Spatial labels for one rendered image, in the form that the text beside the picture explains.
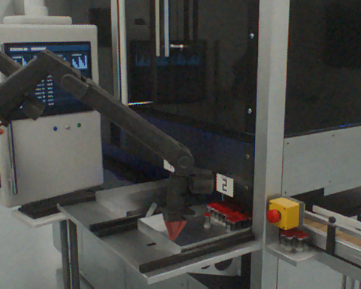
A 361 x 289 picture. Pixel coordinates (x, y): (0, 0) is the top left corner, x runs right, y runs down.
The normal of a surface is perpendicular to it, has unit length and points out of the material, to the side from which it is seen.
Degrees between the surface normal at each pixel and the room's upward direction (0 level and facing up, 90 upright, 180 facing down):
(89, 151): 90
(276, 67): 90
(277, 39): 90
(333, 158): 90
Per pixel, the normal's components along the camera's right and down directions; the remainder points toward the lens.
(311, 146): 0.55, 0.19
